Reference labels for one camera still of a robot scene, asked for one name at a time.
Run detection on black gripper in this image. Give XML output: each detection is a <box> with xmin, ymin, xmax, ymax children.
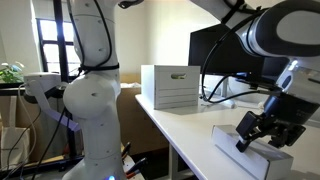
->
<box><xmin>235</xmin><ymin>94</ymin><xmax>320</xmax><ymax>154</ymax></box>

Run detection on small white box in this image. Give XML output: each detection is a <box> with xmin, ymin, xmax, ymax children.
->
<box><xmin>211</xmin><ymin>124</ymin><xmax>295</xmax><ymax>180</ymax></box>

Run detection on brown cardboard box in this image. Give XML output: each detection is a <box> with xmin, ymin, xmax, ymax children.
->
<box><xmin>113</xmin><ymin>72</ymin><xmax>170</xmax><ymax>156</ymax></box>

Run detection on small white round object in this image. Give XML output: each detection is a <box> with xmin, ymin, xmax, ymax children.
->
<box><xmin>257</xmin><ymin>101</ymin><xmax>268</xmax><ymax>112</ymax></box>

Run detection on silver monitor stand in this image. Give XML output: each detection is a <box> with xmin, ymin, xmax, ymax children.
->
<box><xmin>221</xmin><ymin>75</ymin><xmax>232</xmax><ymax>98</ymax></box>

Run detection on black computer monitor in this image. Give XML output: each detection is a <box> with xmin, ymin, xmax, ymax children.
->
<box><xmin>188</xmin><ymin>23</ymin><xmax>268</xmax><ymax>81</ymax></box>
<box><xmin>261</xmin><ymin>55</ymin><xmax>290</xmax><ymax>84</ymax></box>

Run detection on black marker pen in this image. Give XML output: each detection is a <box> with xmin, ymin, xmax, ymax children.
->
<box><xmin>121</xmin><ymin>142</ymin><xmax>132</xmax><ymax>158</ymax></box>

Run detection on black tripod stand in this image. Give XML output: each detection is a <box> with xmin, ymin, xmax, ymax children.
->
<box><xmin>0</xmin><ymin>0</ymin><xmax>84</xmax><ymax>176</ymax></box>

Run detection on white tote bag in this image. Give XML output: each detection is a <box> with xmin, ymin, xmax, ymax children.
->
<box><xmin>0</xmin><ymin>96</ymin><xmax>32</xmax><ymax>171</ymax></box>

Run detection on black side shelf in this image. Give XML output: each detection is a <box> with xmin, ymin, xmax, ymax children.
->
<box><xmin>0</xmin><ymin>82</ymin><xmax>28</xmax><ymax>98</ymax></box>

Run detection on green potted plant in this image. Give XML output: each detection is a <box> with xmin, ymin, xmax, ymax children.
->
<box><xmin>0</xmin><ymin>60</ymin><xmax>27</xmax><ymax>84</ymax></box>

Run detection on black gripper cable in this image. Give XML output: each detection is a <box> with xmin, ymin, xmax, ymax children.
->
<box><xmin>199</xmin><ymin>0</ymin><xmax>279</xmax><ymax>104</ymax></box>

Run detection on white storage box with handle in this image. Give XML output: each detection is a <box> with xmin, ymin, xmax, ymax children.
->
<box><xmin>140</xmin><ymin>64</ymin><xmax>202</xmax><ymax>111</ymax></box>

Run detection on black red handled pliers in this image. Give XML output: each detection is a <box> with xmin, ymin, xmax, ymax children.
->
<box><xmin>124</xmin><ymin>157</ymin><xmax>148</xmax><ymax>179</ymax></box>

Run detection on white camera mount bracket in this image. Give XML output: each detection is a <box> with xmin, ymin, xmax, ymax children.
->
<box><xmin>22</xmin><ymin>72</ymin><xmax>85</xmax><ymax>133</ymax></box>

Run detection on window with dark frame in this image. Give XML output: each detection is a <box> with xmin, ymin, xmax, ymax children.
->
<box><xmin>35</xmin><ymin>17</ymin><xmax>82</xmax><ymax>75</ymax></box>

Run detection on grey hanging cable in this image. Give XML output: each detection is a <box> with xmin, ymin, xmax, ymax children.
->
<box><xmin>5</xmin><ymin>83</ymin><xmax>43</xmax><ymax>180</ymax></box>

